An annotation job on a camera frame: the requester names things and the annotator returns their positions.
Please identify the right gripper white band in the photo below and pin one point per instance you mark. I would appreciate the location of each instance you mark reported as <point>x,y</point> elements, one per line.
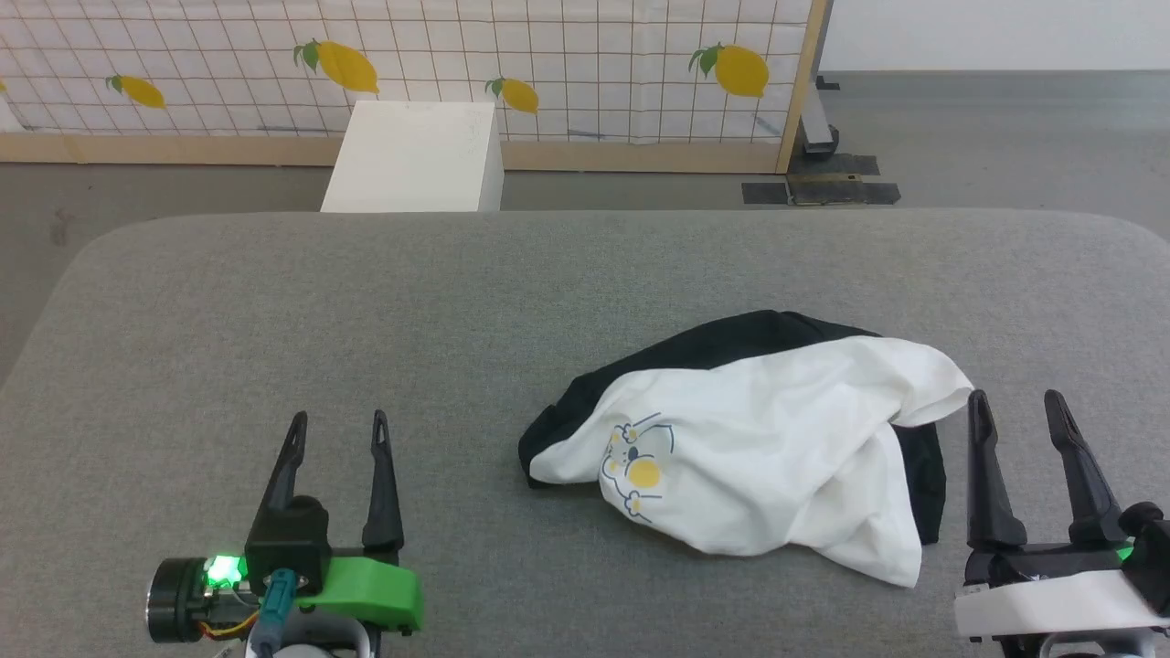
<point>1051,608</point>

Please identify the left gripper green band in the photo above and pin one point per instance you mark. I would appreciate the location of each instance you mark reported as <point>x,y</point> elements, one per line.
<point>288,544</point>

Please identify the white and black cartoon shirt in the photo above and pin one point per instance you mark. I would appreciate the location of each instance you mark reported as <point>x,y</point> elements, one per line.
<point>777,439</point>

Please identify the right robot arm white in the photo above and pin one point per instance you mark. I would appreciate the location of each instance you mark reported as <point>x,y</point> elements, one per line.
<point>1069,649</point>

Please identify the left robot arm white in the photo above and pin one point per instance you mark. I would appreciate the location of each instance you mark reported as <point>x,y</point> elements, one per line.
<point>311,644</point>

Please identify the grey fabric sofa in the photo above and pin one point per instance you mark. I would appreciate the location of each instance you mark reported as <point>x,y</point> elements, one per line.
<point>366,320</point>

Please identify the white box cabinet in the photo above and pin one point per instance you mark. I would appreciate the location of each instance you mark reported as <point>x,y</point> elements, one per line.
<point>416,155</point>

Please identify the black floor plate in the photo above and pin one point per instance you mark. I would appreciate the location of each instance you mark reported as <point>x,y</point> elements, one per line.
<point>827,190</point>

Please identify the grey metal partition foot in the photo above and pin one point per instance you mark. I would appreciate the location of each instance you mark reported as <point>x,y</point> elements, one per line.
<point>816,132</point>

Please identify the lemon print partition screen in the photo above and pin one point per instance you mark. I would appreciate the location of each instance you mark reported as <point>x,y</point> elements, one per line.
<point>594,55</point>

